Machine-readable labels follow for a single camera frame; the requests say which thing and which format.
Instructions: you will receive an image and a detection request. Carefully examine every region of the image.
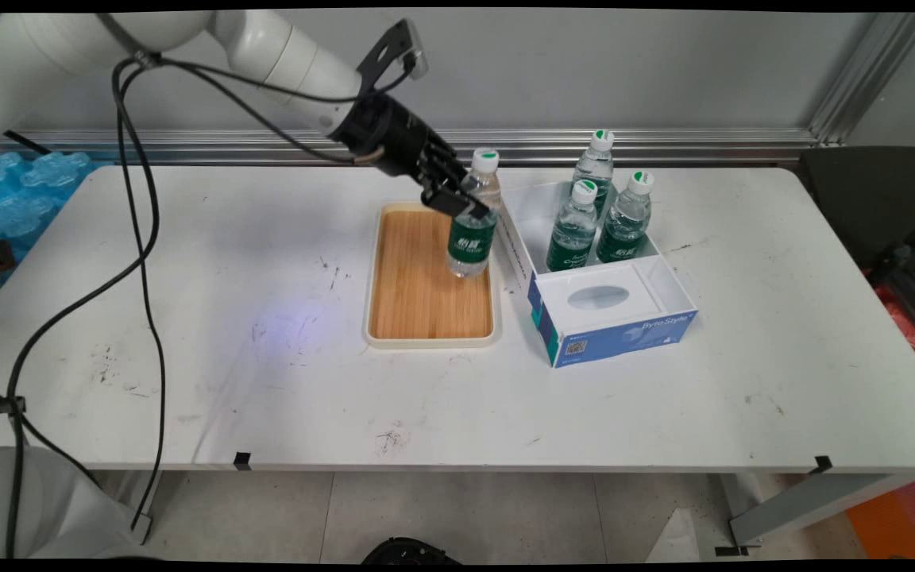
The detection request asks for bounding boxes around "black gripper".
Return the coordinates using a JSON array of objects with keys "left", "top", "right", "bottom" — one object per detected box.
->
[{"left": 329, "top": 92, "right": 493, "bottom": 222}]

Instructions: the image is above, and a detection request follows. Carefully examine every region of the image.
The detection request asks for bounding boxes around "green label water bottle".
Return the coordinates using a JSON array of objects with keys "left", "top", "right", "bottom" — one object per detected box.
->
[
  {"left": 447, "top": 149, "right": 502, "bottom": 278},
  {"left": 596, "top": 171, "right": 655, "bottom": 264},
  {"left": 546, "top": 180, "right": 600, "bottom": 272},
  {"left": 571, "top": 129, "right": 616, "bottom": 219}
]

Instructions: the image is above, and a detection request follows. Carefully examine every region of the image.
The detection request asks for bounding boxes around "bamboo tray with cream rim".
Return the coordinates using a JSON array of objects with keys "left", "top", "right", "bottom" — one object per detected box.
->
[{"left": 362, "top": 200, "right": 500, "bottom": 350}]

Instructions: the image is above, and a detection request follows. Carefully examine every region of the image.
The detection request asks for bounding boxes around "white and blue cardboard box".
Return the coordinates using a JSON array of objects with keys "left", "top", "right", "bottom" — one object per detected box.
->
[{"left": 496, "top": 181, "right": 699, "bottom": 369}]

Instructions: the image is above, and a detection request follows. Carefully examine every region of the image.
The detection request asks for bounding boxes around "black round object on floor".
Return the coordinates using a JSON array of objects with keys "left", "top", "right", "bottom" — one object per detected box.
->
[{"left": 361, "top": 537, "right": 462, "bottom": 565}]

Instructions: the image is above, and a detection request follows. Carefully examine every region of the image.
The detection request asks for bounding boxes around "dark grey chair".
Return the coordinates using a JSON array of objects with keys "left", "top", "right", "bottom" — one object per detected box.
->
[{"left": 795, "top": 145, "right": 915, "bottom": 271}]

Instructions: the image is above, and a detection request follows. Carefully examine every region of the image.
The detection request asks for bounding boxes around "blue wrapped water bottle pack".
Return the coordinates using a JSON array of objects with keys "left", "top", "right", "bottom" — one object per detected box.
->
[{"left": 0, "top": 151, "right": 97, "bottom": 287}]

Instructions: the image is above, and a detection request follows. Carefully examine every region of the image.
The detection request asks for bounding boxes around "white table leg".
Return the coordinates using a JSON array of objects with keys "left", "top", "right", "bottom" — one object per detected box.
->
[{"left": 128, "top": 471, "right": 163, "bottom": 546}]

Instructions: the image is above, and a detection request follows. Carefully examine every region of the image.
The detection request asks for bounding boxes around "red bag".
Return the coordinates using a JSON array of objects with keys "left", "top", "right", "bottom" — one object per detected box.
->
[{"left": 863, "top": 270, "right": 915, "bottom": 366}]

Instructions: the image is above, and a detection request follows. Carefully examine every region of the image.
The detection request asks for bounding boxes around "grey table leg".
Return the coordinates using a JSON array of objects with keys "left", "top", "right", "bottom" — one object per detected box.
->
[{"left": 716, "top": 473, "right": 903, "bottom": 557}]

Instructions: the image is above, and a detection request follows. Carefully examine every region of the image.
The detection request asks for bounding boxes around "orange box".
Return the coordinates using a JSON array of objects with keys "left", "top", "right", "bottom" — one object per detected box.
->
[{"left": 845, "top": 474, "right": 915, "bottom": 559}]

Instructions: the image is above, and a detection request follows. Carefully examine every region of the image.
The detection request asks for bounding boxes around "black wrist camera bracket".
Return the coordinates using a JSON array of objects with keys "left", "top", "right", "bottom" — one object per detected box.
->
[{"left": 358, "top": 19, "right": 429, "bottom": 88}]

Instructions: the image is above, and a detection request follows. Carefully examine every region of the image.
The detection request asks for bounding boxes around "horizontal aluminium frame rail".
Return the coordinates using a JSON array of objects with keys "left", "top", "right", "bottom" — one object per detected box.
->
[{"left": 0, "top": 127, "right": 824, "bottom": 166}]

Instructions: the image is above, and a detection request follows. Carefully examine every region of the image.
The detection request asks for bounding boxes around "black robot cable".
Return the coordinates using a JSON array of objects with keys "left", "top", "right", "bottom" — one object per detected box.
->
[
  {"left": 17, "top": 52, "right": 363, "bottom": 533},
  {"left": 1, "top": 52, "right": 415, "bottom": 558}
]

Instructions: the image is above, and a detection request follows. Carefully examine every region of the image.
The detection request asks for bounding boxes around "slanted aluminium frame post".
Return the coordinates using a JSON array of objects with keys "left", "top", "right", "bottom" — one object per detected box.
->
[{"left": 807, "top": 12, "right": 915, "bottom": 148}]

